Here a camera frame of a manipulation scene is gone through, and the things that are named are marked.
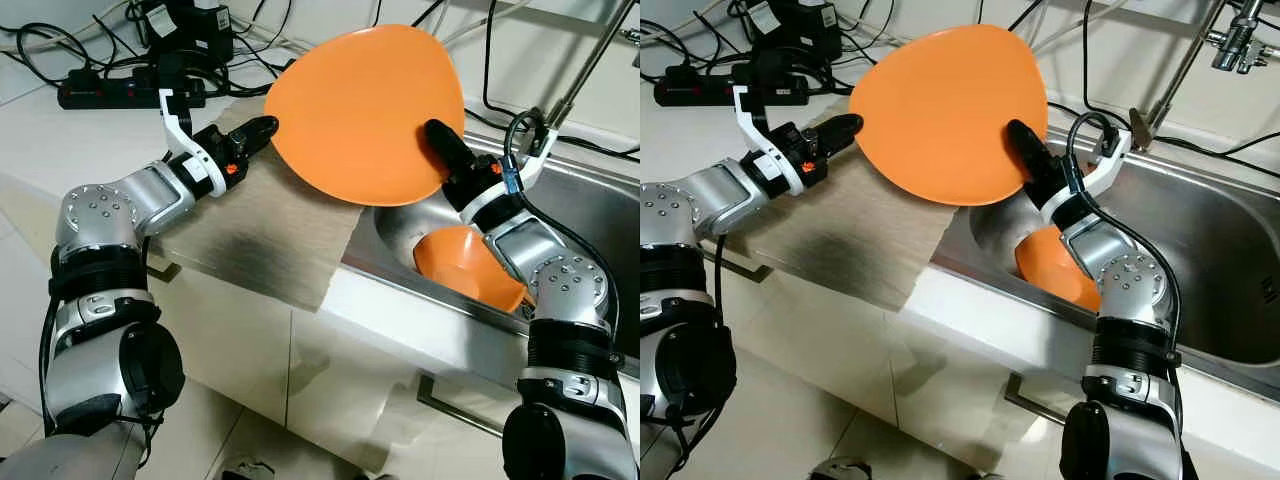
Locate black power strip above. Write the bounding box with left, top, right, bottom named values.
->
left=653, top=72, right=791, bottom=108
left=57, top=75, right=209, bottom=111

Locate black charger with white labels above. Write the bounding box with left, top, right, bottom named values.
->
left=135, top=0, right=234, bottom=66
left=740, top=0, right=843, bottom=63

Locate black plug adapter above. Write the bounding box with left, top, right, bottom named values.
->
left=735, top=55, right=791, bottom=96
left=155, top=55, right=191, bottom=101

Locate stainless steel sink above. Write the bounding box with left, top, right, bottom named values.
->
left=935, top=125, right=1280, bottom=391
left=340, top=130, right=641, bottom=376

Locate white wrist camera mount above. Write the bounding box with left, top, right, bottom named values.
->
left=160, top=88, right=216, bottom=196
left=1040, top=125, right=1133, bottom=226
left=458, top=122, right=561, bottom=227
left=733, top=85, right=796, bottom=196

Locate wood grain counter mat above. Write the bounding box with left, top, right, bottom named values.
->
left=730, top=95, right=956, bottom=313
left=150, top=95, right=371, bottom=313

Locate metal faucet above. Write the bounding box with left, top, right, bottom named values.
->
left=1128, top=0, right=1273, bottom=151
left=528, top=0, right=639, bottom=139

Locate silver drawer handle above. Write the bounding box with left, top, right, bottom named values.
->
left=1005, top=373, right=1071, bottom=426
left=418, top=373, right=506, bottom=439

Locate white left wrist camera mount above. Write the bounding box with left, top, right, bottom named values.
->
left=733, top=85, right=796, bottom=196
left=160, top=88, right=216, bottom=196

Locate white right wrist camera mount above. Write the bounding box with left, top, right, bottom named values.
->
left=1040, top=125, right=1133, bottom=226
left=458, top=122, right=561, bottom=227

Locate dark robot left foot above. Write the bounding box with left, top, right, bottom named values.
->
left=218, top=458, right=276, bottom=480
left=810, top=458, right=866, bottom=480

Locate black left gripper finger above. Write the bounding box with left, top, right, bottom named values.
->
left=813, top=112, right=865, bottom=152
left=233, top=115, right=281, bottom=154

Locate orange plastic plate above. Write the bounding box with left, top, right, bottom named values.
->
left=263, top=24, right=467, bottom=208
left=848, top=24, right=1049, bottom=206

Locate orange plastic bowl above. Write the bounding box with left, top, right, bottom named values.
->
left=413, top=225, right=529, bottom=314
left=1015, top=225, right=1103, bottom=313

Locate white kitchen cabinet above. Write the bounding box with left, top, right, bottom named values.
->
left=140, top=260, right=641, bottom=480
left=700, top=260, right=1280, bottom=480

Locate black wall cable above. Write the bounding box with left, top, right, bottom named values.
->
left=483, top=0, right=541, bottom=126
left=1080, top=0, right=1136, bottom=126

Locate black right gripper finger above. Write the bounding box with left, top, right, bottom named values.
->
left=423, top=117, right=478, bottom=184
left=1005, top=117, right=1057, bottom=185

